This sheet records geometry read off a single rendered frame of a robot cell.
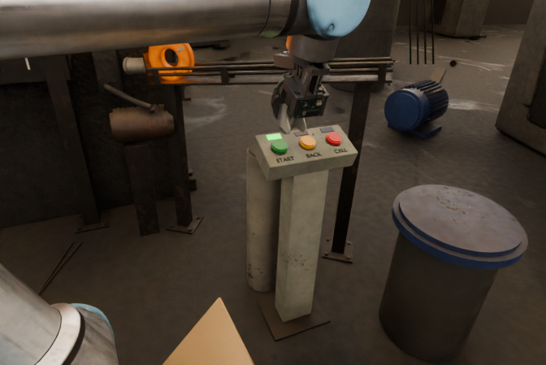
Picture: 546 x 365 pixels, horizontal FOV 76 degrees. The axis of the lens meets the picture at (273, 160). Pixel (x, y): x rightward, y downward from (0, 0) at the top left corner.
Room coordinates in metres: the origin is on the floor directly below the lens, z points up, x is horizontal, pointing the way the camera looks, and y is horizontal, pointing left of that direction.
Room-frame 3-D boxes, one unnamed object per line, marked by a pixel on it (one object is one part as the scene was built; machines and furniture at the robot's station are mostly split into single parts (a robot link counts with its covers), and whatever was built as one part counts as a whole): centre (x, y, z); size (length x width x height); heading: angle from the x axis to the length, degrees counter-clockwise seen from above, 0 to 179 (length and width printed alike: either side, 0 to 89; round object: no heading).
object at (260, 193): (0.92, 0.02, 0.26); 0.12 x 0.12 x 0.52
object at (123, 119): (1.20, 0.48, 0.27); 0.22 x 0.13 x 0.53; 114
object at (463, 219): (0.76, -0.49, 0.22); 0.32 x 0.32 x 0.43
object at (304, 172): (0.79, -0.08, 0.31); 0.24 x 0.16 x 0.62; 114
